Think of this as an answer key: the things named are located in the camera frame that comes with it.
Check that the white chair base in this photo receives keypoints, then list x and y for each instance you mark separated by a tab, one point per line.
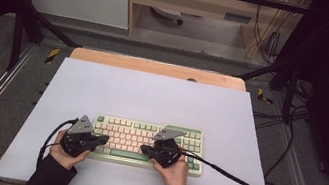
167	13

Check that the yellow and black tape strip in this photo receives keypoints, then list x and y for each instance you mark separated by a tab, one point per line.
263	97
52	55

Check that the person's right hand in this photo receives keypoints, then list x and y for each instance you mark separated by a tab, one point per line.
176	180

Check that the black metal stand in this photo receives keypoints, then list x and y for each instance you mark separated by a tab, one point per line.
17	37
290	93

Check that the wooden table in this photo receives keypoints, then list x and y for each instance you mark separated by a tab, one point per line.
143	65

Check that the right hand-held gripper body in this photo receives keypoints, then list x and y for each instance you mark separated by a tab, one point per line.
167	154

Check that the white board table cover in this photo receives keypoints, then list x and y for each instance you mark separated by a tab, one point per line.
151	100

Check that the person's left hand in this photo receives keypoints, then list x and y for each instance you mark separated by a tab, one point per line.
63	158

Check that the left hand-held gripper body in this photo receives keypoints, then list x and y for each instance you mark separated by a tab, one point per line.
78	140

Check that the light wooden desk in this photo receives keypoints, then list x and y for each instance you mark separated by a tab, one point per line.
194	1

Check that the green and pink keyboard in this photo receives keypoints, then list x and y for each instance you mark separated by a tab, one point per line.
128	137

